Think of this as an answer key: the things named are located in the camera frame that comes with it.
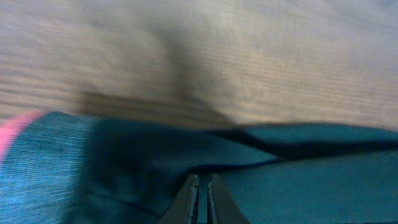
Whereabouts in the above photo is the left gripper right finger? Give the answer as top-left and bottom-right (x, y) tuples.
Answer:
(207, 174), (250, 224)

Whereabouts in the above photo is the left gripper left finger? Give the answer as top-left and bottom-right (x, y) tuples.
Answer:
(156, 174), (200, 224)

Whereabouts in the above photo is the black leggings red waistband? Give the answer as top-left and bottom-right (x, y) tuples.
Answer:
(1, 112), (397, 223)

